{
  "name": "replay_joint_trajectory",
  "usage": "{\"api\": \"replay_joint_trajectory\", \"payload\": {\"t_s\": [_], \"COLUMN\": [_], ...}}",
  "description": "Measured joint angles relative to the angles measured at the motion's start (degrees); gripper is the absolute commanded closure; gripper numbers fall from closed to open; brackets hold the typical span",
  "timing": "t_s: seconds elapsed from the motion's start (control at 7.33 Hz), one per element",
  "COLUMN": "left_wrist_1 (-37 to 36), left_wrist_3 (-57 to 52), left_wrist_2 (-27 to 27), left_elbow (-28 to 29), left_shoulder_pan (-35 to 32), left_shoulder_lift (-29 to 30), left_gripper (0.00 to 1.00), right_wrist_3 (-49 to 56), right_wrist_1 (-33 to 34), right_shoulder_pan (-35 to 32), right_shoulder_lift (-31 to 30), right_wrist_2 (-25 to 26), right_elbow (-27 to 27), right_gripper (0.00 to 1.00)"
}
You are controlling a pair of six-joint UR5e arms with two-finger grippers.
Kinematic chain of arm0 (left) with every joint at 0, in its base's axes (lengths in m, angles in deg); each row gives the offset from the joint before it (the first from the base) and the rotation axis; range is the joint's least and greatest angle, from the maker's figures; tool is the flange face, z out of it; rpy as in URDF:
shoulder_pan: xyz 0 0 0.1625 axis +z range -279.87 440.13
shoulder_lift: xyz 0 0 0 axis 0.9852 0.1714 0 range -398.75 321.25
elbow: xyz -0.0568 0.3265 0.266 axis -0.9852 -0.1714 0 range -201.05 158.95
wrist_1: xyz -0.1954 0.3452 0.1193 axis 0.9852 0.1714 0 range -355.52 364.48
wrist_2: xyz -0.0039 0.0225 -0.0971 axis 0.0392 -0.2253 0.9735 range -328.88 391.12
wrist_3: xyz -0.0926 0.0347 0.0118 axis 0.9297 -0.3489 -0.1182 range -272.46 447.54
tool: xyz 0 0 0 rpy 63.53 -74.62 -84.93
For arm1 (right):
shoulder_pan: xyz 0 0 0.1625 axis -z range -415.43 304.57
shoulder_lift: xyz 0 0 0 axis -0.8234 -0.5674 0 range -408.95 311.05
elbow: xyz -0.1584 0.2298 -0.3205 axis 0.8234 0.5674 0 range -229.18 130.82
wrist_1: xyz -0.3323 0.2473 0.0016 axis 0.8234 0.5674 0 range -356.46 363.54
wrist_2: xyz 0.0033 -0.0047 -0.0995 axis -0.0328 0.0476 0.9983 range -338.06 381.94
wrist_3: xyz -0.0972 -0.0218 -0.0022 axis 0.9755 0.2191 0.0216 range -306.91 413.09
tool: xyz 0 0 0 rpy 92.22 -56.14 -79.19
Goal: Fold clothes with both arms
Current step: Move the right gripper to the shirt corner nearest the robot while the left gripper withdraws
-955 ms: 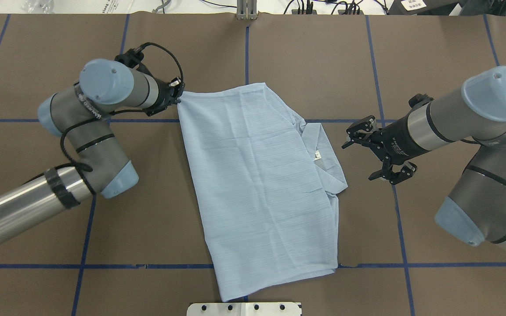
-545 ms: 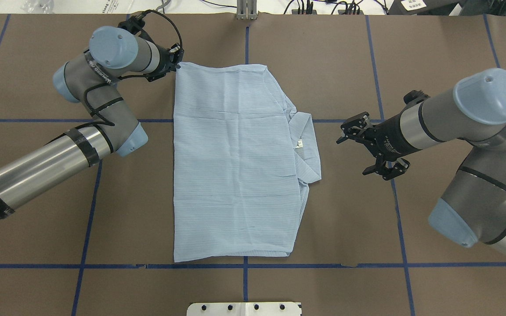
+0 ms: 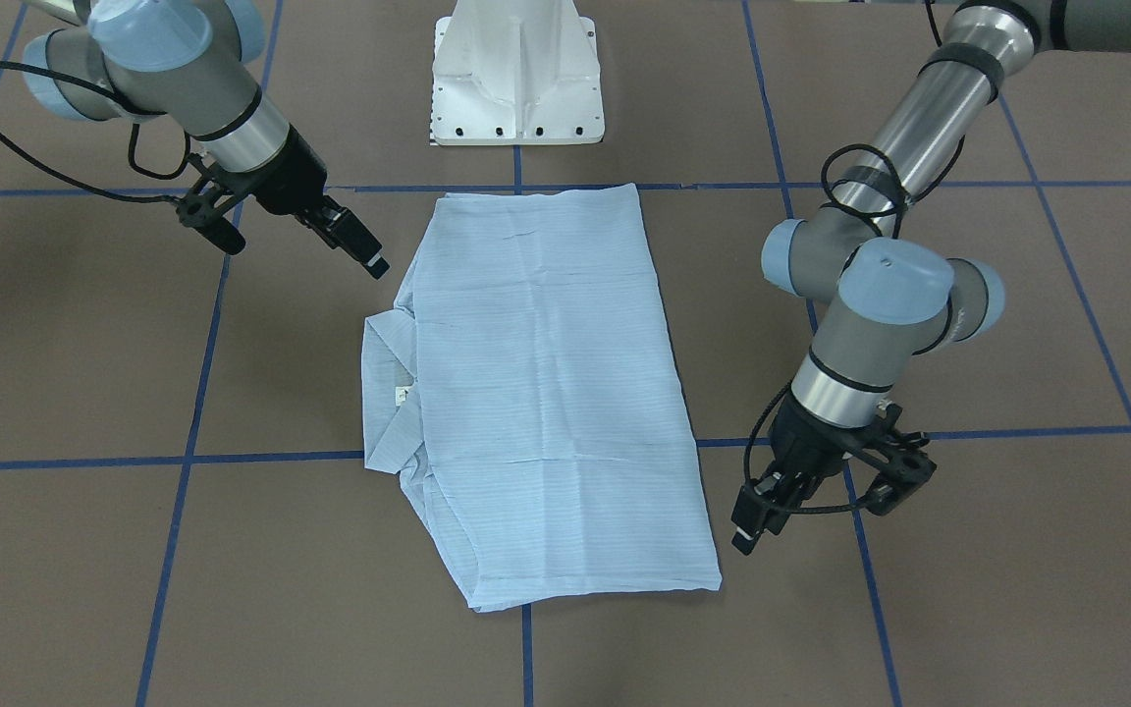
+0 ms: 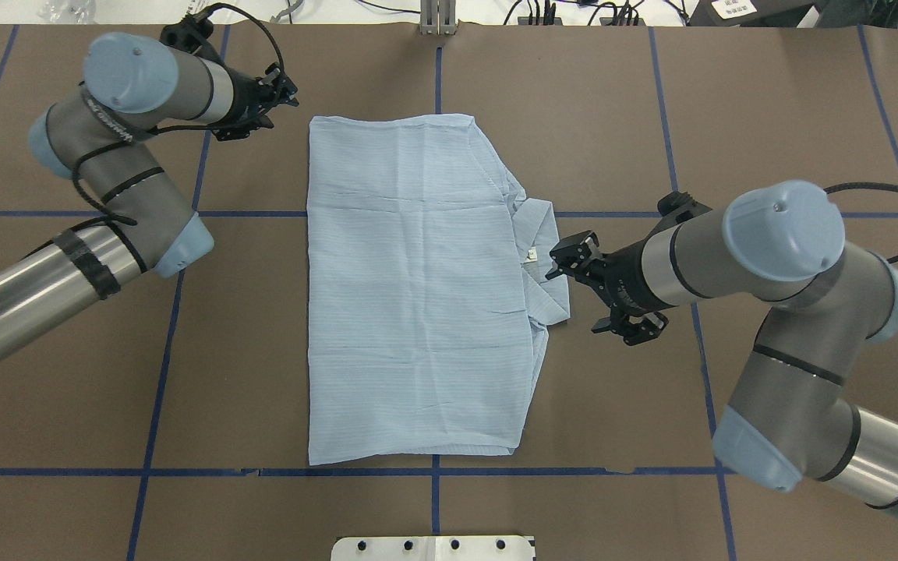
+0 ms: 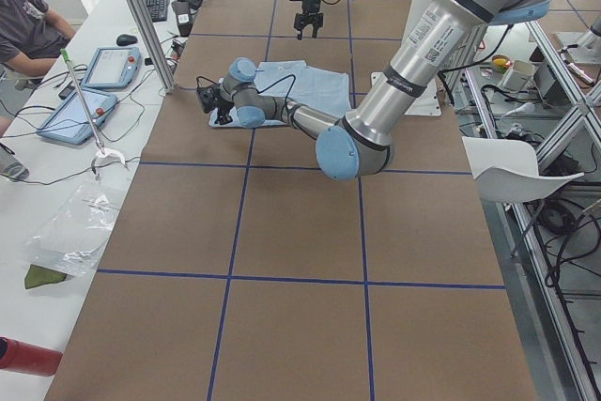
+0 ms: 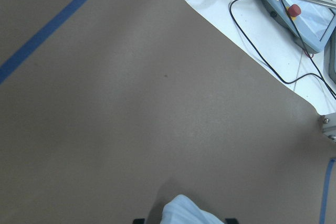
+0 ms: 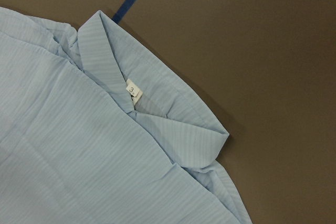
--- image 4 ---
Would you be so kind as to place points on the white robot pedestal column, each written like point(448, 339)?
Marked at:
point(433, 547)

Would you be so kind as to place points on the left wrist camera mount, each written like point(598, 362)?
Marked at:
point(190, 35)

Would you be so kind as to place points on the light blue button-up shirt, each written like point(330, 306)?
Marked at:
point(429, 306)

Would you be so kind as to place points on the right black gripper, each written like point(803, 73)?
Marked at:
point(624, 274)

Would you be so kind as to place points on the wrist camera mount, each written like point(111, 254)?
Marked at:
point(190, 35)
point(676, 208)

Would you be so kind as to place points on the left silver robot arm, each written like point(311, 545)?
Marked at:
point(134, 89)

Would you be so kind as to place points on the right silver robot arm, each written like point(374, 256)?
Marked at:
point(786, 246)

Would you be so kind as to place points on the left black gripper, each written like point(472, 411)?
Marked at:
point(242, 90)

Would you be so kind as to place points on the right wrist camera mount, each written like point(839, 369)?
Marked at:
point(676, 208)

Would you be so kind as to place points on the aluminium frame post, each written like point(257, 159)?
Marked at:
point(438, 17)

